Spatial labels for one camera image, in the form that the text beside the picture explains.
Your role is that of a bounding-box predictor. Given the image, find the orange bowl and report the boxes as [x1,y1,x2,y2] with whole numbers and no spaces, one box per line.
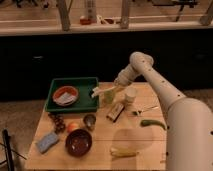
[52,86,79,106]

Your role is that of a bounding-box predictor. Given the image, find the blue sponge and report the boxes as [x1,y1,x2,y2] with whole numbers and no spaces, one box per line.
[36,132,59,153]

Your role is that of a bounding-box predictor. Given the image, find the clear green plastic cup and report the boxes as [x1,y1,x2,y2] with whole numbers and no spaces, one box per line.
[104,90,115,104]

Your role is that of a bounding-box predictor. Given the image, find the red object on shelf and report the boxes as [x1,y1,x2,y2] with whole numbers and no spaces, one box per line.
[79,16,92,25]

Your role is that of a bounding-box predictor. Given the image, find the brown wooden block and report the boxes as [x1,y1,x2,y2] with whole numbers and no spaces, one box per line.
[106,103,124,122]

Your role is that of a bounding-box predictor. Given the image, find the black tripod stand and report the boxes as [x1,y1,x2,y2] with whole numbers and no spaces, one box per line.
[0,129,26,171]

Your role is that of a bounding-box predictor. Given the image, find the green plastic tray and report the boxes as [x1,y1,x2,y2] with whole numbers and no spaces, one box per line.
[45,77,99,113]

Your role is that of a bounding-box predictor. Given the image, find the small metal cup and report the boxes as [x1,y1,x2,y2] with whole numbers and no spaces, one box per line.
[83,114,96,130]

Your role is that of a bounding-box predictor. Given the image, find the metal spoon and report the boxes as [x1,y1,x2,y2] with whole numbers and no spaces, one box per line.
[132,106,158,116]

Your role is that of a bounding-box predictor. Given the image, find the orange peach fruit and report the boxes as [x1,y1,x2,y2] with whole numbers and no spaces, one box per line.
[67,122,79,133]

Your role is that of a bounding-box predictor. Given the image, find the dark brown bowl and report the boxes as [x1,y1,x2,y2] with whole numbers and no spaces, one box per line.
[65,129,92,157]

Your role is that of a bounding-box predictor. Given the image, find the yellow banana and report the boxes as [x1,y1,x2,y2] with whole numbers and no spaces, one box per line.
[110,148,138,157]

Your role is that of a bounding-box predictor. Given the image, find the green pepper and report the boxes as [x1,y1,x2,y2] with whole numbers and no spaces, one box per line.
[140,119,166,130]

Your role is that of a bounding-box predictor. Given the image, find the grey cloth in bowl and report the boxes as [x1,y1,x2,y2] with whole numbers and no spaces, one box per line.
[56,92,75,104]

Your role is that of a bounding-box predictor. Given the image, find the white paper cup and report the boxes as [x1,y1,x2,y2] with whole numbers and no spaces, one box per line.
[124,87,137,105]

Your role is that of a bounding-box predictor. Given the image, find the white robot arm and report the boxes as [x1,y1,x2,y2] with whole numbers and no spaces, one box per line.
[115,52,213,171]

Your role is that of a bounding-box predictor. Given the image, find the white dish brush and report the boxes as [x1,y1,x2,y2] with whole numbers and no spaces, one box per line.
[91,86,115,98]

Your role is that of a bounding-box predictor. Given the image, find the dark grape bunch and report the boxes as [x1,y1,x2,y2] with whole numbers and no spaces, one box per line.
[48,113,66,134]

